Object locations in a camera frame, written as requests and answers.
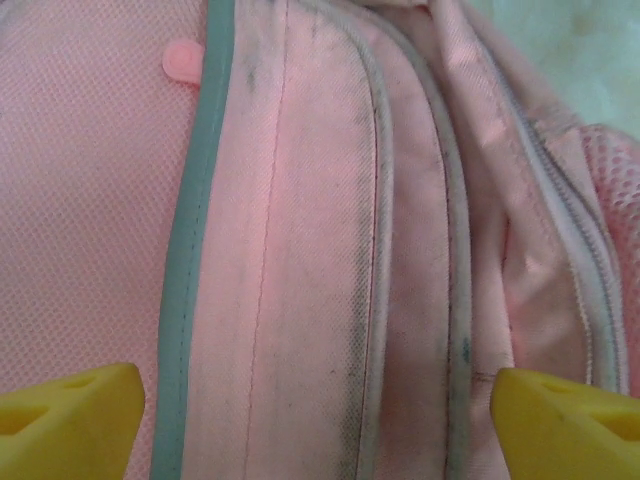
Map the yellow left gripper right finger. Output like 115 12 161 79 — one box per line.
489 368 640 480

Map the pink student backpack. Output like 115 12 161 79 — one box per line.
0 0 640 480

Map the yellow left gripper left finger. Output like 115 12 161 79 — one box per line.
0 363 146 480

